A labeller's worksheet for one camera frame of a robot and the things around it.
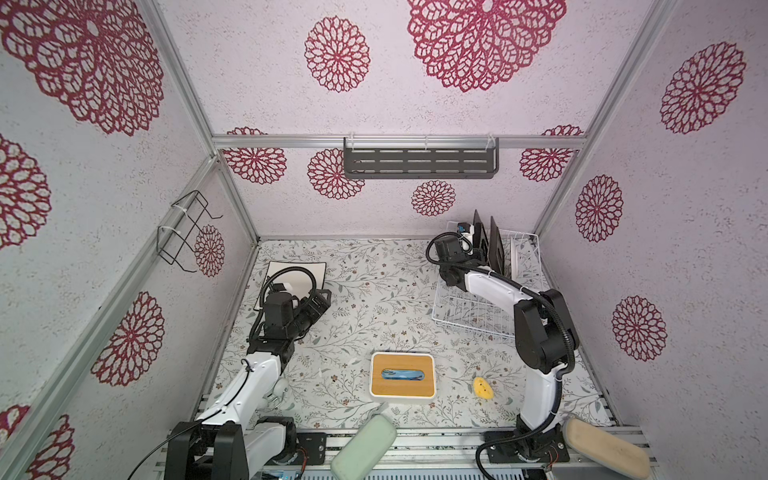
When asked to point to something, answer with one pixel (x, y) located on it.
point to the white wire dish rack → (457, 307)
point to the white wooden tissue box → (402, 375)
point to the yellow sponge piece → (482, 389)
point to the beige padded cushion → (603, 449)
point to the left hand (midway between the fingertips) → (325, 305)
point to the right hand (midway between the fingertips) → (481, 249)
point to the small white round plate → (514, 257)
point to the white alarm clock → (281, 386)
